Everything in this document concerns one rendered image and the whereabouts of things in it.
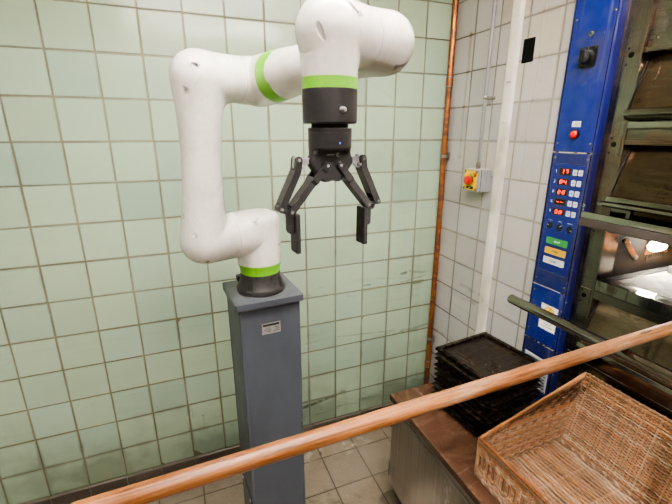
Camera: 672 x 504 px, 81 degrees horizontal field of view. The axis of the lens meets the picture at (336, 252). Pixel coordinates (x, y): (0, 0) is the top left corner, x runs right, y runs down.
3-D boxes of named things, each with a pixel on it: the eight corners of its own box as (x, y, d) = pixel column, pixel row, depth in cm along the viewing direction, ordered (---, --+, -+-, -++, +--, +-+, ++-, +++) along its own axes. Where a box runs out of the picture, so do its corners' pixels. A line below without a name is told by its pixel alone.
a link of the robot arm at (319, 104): (318, 85, 59) (370, 88, 63) (290, 91, 69) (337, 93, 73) (318, 127, 60) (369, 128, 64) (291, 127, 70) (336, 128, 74)
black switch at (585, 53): (577, 68, 131) (583, 32, 128) (595, 66, 125) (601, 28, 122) (569, 68, 130) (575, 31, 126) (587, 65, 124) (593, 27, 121)
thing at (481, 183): (474, 189, 187) (476, 167, 184) (489, 191, 178) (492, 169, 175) (461, 189, 184) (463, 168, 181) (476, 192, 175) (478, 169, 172)
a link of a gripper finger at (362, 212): (356, 205, 75) (359, 205, 76) (355, 240, 77) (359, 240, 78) (364, 208, 73) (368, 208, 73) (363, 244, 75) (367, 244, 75)
